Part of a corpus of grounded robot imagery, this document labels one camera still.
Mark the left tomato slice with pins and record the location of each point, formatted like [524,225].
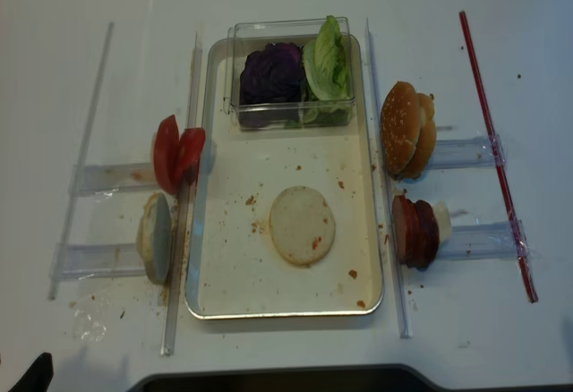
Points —
[165,148]

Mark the green lettuce leaf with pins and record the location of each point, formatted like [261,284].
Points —
[325,63]

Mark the far left clear rail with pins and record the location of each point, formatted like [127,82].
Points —
[80,159]

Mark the sesame top bun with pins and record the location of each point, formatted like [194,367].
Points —
[401,122]

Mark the silver metal tray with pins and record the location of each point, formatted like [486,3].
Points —
[234,271]

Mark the black object bottom left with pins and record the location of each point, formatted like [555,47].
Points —
[37,377]

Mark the white cheese slice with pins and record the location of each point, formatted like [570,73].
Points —
[442,218]

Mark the purple cabbage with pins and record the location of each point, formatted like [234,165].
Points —
[271,77]

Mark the bottom bun slice on tray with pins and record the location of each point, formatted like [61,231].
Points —
[301,225]

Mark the red plastic rod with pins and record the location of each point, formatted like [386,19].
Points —
[518,235]

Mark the green lettuce in container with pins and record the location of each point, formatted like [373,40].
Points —
[334,114]

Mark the tomato clear holder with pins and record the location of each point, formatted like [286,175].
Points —
[95,179]

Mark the front meat patty slice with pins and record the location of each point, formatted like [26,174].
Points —
[406,229]

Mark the bread clear holder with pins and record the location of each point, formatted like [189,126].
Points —
[79,261]

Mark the rear meat patty slice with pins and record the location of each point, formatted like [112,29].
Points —
[428,238]

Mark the meat patty slice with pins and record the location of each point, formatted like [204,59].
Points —
[406,229]
[428,238]

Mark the bun clear holder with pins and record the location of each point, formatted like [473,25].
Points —
[479,152]

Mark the meat clear holder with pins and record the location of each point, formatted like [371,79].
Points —
[495,241]

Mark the tomato slice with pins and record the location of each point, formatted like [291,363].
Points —
[189,152]
[165,148]

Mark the rear plain bun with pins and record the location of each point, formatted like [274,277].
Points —
[426,141]

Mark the inner left clear rail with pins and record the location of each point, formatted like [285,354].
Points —
[168,341]

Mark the right tomato slice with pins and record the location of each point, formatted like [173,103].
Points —
[189,152]

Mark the pale bread slice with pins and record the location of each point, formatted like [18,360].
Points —
[154,238]

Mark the clear plastic container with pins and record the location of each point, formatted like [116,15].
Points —
[247,37]

